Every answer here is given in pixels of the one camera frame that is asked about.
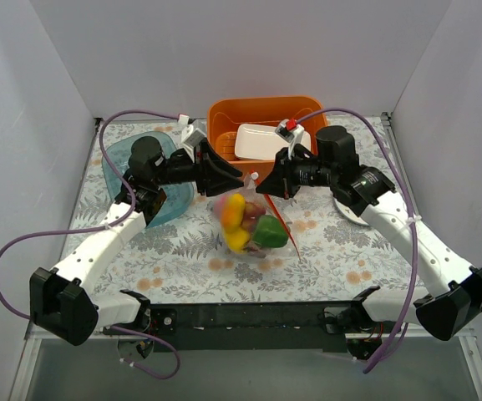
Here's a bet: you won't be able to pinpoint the green fake bell pepper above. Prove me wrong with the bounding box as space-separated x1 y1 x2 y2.
251 215 289 248

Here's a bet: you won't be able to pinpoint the clear zip top bag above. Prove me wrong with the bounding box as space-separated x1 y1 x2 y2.
211 170 301 258

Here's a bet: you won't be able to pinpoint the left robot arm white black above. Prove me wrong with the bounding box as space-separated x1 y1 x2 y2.
29 136 243 346

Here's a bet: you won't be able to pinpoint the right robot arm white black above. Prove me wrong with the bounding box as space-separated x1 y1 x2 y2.
256 120 482 341

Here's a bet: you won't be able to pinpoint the pink fake peach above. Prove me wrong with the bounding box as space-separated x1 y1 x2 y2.
212 195 228 219

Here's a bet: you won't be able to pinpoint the red fake strawberries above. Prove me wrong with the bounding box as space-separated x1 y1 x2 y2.
241 201 266 231

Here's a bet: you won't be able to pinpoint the yellow fake bell pepper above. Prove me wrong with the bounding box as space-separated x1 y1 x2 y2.
220 194 250 254

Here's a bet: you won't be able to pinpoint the teal transparent plastic tray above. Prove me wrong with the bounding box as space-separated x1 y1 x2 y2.
100 130 195 229

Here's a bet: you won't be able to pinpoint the white rectangular tray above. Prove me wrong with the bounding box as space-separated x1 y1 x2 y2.
234 123 312 161

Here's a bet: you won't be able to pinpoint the orange plastic bin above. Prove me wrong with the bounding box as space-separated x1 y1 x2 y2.
207 95 322 161

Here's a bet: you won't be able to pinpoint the watermelon pattern round plate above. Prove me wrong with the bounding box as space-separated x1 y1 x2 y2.
332 197 369 227

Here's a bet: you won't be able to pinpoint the floral table mat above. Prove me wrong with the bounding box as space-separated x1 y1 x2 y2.
58 116 438 304

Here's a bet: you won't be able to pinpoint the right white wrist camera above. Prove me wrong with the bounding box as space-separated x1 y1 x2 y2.
275 119 311 155

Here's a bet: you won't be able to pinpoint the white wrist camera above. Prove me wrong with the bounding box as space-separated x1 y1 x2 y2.
180 119 206 160
275 119 311 155

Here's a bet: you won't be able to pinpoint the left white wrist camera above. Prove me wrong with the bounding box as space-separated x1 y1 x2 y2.
180 119 206 160

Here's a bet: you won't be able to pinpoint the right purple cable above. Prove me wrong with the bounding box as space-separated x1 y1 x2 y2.
297 108 424 373

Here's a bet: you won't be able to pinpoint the purple cable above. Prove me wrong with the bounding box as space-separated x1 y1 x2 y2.
0 109 190 318
297 108 424 373

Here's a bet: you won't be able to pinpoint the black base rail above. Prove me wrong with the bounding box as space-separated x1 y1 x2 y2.
102 300 396 354

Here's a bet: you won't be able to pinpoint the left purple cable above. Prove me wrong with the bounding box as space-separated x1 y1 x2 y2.
0 109 190 318

